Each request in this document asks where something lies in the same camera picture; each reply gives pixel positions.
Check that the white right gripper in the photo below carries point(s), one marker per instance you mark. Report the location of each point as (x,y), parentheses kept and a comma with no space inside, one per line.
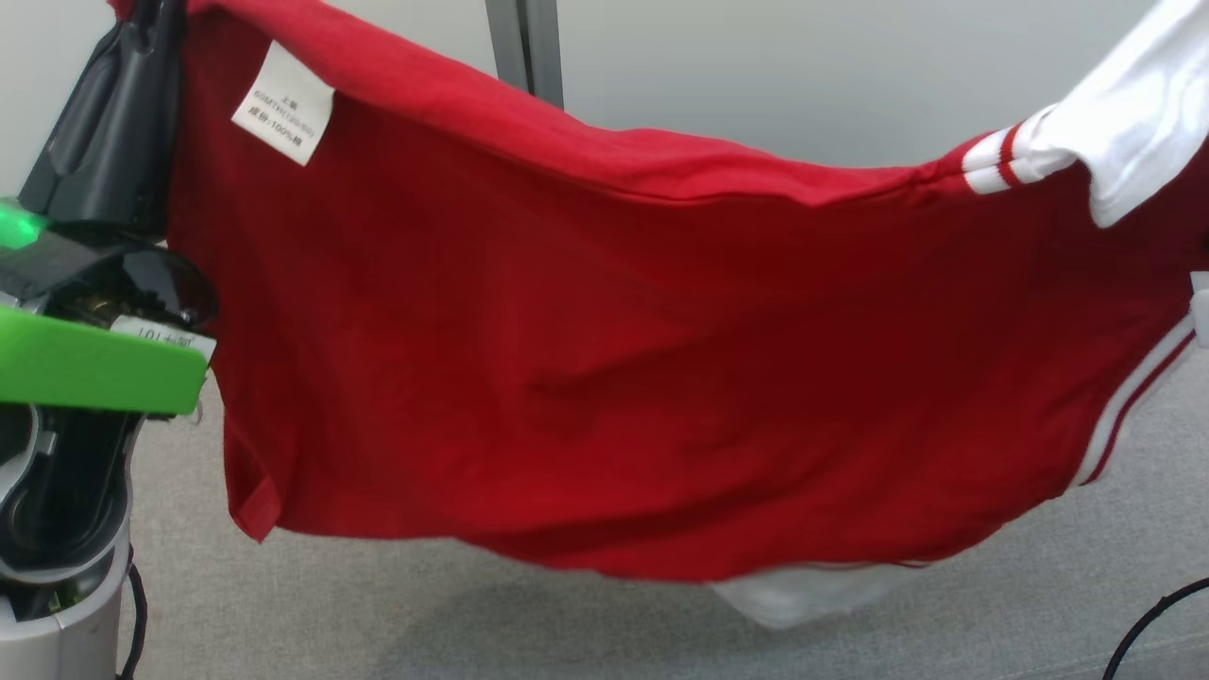
(1201,312)

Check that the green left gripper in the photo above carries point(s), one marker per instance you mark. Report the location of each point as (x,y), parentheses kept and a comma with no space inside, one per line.
(94,368)

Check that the red jersey with black lettering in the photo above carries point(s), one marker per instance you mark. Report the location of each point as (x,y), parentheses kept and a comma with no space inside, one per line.
(614,331)

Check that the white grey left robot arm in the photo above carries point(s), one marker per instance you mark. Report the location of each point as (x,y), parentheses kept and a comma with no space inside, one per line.
(66,642)

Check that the black round left gripper motor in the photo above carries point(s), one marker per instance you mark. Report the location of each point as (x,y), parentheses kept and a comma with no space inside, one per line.
(170,288)

